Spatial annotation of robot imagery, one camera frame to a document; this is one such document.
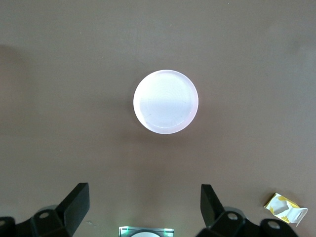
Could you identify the crumpled yellow white wrapper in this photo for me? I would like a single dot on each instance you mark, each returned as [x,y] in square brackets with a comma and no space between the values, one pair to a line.
[279,209]

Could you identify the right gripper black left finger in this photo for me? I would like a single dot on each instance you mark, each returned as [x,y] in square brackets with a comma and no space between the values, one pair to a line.
[71,209]

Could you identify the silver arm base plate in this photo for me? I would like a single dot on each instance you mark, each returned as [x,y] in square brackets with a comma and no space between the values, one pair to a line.
[122,232]

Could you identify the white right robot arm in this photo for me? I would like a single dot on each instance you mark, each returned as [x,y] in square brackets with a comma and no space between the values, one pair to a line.
[146,235]

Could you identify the white round plate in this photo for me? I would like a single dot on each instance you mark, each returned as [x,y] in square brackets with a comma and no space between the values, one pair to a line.
[165,103]

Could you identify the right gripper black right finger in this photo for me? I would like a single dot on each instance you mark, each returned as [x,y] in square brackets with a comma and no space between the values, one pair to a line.
[214,219]

